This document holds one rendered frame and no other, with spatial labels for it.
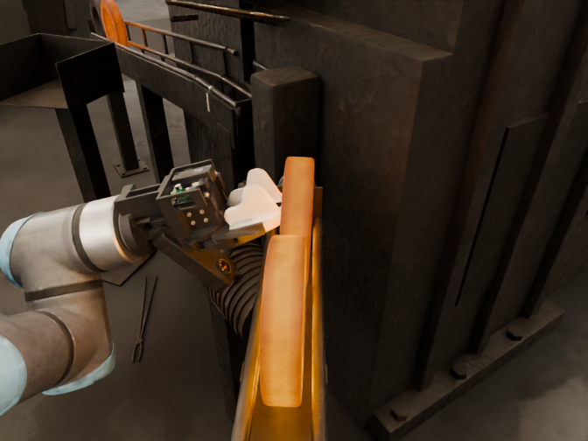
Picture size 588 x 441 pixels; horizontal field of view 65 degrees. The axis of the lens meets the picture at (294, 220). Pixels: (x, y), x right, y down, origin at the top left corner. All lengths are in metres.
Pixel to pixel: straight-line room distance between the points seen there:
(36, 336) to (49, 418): 0.82
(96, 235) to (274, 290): 0.27
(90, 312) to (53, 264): 0.07
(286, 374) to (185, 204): 0.24
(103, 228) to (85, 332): 0.13
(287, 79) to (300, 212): 0.34
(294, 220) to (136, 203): 0.19
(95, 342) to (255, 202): 0.26
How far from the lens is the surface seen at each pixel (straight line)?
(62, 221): 0.61
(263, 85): 0.77
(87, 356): 0.61
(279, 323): 0.36
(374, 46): 0.70
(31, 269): 0.63
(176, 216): 0.53
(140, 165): 2.27
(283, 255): 0.38
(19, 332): 0.53
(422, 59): 0.64
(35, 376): 0.54
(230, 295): 0.77
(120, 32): 1.79
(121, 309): 1.53
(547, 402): 1.40
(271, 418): 0.46
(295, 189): 0.48
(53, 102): 1.37
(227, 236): 0.52
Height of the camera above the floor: 1.04
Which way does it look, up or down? 36 degrees down
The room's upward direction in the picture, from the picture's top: straight up
